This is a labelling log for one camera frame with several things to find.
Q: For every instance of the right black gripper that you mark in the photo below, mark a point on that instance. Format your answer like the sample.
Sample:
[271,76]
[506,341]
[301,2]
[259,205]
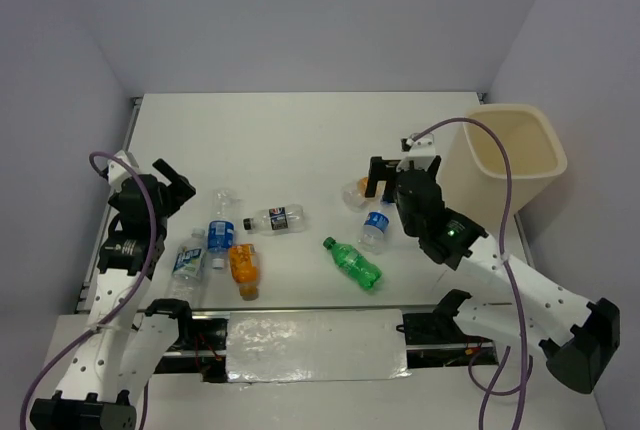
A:
[378,171]

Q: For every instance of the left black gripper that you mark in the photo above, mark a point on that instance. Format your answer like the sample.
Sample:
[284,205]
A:
[178,191]

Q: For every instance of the clear bottle orange label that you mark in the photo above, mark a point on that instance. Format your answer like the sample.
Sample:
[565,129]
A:
[353,196]

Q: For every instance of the tall blue label bottle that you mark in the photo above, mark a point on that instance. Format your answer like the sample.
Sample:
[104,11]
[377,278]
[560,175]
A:
[221,227]

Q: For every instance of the small blue label bottle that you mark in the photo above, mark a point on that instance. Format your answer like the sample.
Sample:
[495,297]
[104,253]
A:
[373,231]

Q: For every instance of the green white label bottle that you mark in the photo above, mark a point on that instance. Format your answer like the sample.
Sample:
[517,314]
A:
[186,280]

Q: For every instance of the orange juice bottle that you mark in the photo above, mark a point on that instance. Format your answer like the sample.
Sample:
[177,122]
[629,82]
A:
[245,270]

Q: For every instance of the black label soda bottle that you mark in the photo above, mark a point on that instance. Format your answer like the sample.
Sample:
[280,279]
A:
[276,220]

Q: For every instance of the green soda bottle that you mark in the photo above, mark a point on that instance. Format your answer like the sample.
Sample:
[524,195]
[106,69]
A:
[352,263]

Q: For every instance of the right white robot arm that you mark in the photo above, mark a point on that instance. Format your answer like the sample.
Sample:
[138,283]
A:
[575,336]

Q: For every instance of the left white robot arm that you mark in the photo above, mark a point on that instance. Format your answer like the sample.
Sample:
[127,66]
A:
[96,381]

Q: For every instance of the silver foil tape panel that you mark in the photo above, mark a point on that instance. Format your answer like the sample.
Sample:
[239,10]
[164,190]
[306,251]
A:
[315,346]

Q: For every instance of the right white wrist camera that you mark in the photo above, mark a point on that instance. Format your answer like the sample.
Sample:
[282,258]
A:
[417,153]

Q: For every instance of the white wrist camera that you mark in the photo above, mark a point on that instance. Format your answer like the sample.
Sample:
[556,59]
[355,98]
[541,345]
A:
[116,174]
[417,153]

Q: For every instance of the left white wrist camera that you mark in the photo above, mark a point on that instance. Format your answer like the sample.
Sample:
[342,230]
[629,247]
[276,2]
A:
[116,174]

